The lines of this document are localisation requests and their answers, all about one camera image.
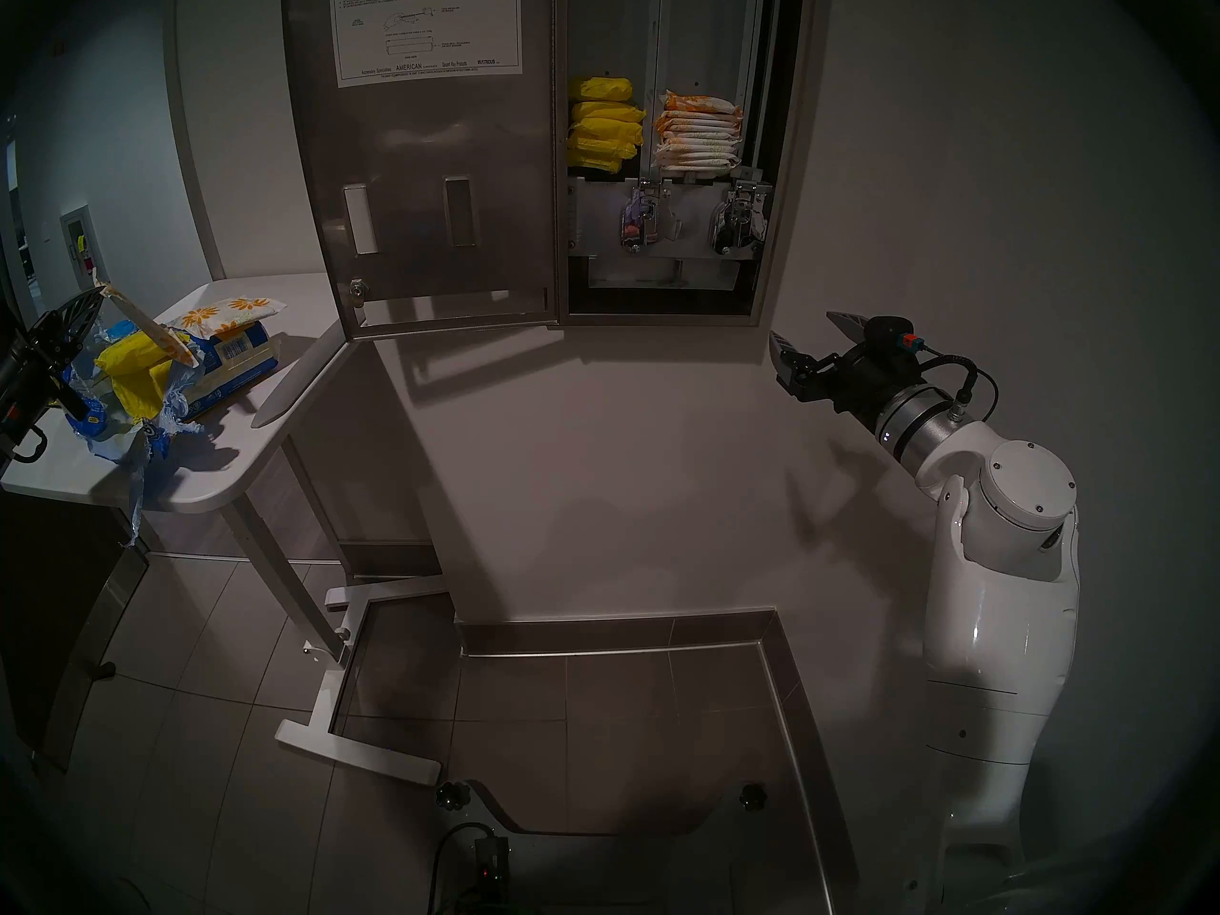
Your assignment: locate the stainless steel dispenser door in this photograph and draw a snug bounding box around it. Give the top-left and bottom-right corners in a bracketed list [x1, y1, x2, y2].
[281, 0, 563, 342]

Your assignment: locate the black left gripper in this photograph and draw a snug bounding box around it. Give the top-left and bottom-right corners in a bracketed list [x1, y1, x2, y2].
[0, 286, 106, 447]

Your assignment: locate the stainless steel dispenser cabinet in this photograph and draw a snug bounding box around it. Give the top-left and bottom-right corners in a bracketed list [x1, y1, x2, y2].
[553, 0, 813, 329]

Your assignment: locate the white table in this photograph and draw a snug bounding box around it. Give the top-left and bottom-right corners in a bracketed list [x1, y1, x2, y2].
[0, 273, 445, 788]

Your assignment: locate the blue pad package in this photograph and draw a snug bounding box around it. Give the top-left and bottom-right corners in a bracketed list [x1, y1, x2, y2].
[62, 317, 281, 542]

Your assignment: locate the chrome dispenser lever mechanism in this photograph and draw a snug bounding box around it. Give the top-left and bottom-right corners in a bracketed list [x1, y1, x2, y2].
[710, 181, 771, 256]
[618, 181, 680, 254]

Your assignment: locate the black power box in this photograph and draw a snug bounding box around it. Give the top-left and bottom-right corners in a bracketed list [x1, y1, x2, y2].
[429, 821, 511, 915]

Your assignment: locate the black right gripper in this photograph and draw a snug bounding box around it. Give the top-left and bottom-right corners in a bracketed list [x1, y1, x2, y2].
[768, 314, 918, 420]

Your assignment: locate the white pad orange flower print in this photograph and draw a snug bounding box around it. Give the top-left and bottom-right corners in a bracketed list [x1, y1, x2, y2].
[98, 284, 198, 368]
[167, 296, 287, 340]

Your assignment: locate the dark robot base platform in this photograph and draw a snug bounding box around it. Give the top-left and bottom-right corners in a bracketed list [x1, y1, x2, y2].
[472, 780, 830, 915]

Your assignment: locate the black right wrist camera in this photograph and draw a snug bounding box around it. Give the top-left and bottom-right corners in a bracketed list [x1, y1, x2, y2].
[858, 315, 921, 356]

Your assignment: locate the white instruction sheet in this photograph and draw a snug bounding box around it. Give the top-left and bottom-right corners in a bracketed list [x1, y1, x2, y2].
[329, 0, 523, 89]

